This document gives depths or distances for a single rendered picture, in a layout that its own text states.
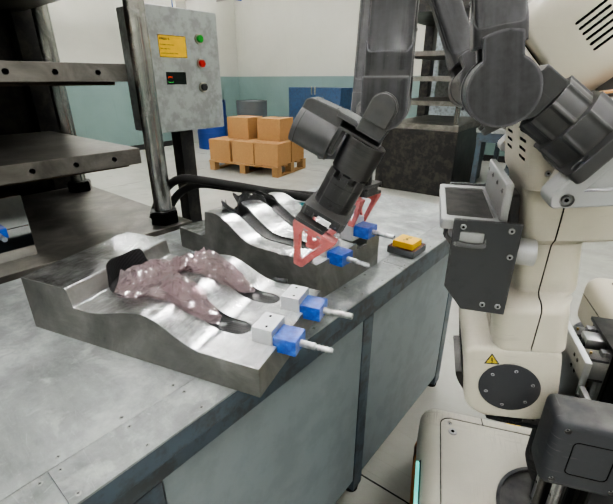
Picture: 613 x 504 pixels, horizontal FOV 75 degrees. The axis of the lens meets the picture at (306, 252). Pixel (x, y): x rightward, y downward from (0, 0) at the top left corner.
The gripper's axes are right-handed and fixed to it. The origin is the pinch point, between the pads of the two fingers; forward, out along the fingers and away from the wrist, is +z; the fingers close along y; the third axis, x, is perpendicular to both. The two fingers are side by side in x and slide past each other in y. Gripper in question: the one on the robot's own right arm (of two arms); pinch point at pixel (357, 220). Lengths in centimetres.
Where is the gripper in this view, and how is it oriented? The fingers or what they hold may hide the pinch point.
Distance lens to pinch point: 96.9
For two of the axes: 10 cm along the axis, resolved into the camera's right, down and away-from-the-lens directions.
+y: -6.2, 2.9, -7.2
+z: -0.1, 9.2, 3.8
